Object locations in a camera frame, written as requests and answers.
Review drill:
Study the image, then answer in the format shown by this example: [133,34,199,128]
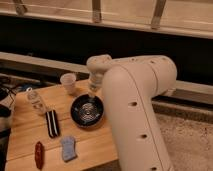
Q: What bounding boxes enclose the black cables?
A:
[0,77,21,118]

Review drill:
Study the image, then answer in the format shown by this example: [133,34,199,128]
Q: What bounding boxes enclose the blue sponge cloth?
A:
[60,136,77,162]

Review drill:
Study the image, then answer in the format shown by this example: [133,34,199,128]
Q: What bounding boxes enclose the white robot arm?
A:
[87,55,177,171]

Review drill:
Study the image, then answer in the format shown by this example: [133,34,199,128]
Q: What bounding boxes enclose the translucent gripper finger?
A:
[88,88,97,98]

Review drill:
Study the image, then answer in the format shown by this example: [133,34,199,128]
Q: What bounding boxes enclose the dark ceramic bowl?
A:
[70,94,104,127]

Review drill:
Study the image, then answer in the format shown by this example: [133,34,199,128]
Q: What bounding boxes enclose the translucent plastic cup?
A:
[60,73,76,94]

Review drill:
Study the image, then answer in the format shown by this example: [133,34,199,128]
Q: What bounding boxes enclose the black white striped case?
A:
[45,110,60,138]

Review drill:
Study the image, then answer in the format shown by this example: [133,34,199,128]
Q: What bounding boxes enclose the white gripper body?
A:
[86,54,112,91]

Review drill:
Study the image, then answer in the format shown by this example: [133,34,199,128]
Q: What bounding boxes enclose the clear glass jar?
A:
[27,89,46,115]

